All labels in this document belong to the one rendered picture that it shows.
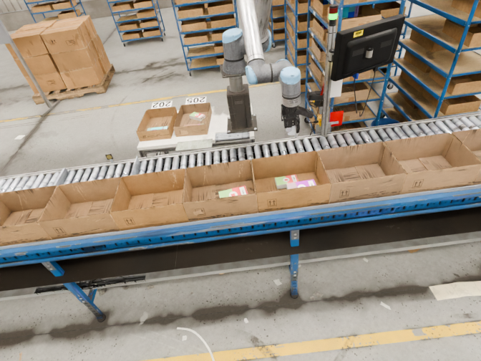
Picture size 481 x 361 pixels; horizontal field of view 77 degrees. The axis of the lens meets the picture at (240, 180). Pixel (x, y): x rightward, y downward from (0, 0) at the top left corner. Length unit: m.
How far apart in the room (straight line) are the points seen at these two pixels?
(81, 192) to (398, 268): 2.30
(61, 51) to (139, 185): 4.29
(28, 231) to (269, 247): 1.35
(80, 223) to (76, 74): 4.46
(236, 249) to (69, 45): 4.77
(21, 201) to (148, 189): 0.79
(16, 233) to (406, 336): 2.41
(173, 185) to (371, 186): 1.14
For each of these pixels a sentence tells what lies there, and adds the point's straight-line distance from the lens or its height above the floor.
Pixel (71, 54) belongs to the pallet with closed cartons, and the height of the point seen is 0.68.
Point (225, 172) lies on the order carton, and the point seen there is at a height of 0.97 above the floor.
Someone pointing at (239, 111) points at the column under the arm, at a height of 0.93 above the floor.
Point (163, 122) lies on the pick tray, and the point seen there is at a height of 0.76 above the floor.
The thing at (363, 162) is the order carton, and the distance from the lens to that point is 2.03.
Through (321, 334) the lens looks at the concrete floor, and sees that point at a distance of 2.33.
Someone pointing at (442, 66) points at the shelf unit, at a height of 0.94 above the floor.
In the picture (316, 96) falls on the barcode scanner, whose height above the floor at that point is 1.07.
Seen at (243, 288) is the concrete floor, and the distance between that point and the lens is 2.48.
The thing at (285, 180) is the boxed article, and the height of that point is 0.92.
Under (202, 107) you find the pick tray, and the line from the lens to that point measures 2.96.
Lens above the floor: 2.17
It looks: 42 degrees down
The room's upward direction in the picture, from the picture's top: 9 degrees counter-clockwise
